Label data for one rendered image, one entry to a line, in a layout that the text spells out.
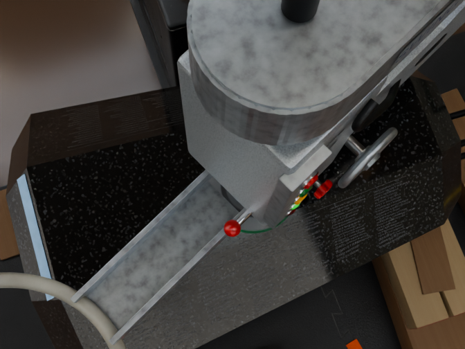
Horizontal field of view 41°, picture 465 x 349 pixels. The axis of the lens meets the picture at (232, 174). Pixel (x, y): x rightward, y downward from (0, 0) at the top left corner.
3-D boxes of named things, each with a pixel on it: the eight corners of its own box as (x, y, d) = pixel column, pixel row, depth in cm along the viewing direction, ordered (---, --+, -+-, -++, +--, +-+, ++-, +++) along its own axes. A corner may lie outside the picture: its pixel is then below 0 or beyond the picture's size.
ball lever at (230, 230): (248, 201, 118) (249, 198, 115) (260, 213, 118) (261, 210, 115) (219, 229, 117) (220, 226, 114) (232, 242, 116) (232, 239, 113)
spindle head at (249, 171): (308, 42, 134) (353, -100, 91) (384, 111, 130) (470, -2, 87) (186, 154, 127) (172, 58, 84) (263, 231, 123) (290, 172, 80)
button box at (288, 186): (293, 188, 112) (319, 138, 84) (304, 199, 111) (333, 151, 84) (261, 219, 110) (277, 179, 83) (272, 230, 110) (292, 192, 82)
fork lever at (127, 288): (302, 61, 137) (305, 51, 132) (367, 121, 134) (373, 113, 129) (64, 286, 126) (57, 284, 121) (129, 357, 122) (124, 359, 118)
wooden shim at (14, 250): (-16, 197, 233) (-17, 196, 231) (10, 188, 234) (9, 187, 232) (1, 260, 227) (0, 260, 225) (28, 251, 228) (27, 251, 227)
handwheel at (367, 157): (352, 115, 127) (370, 86, 113) (389, 148, 126) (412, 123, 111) (301, 164, 124) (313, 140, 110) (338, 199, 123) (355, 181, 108)
